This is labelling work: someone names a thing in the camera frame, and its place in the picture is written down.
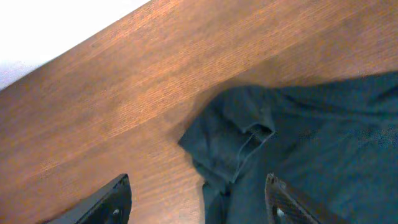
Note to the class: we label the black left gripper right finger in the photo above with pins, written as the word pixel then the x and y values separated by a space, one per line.
pixel 287 205

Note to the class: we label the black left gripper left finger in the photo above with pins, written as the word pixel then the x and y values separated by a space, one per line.
pixel 111 204

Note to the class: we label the dark green t-shirt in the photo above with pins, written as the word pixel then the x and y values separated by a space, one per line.
pixel 336 142

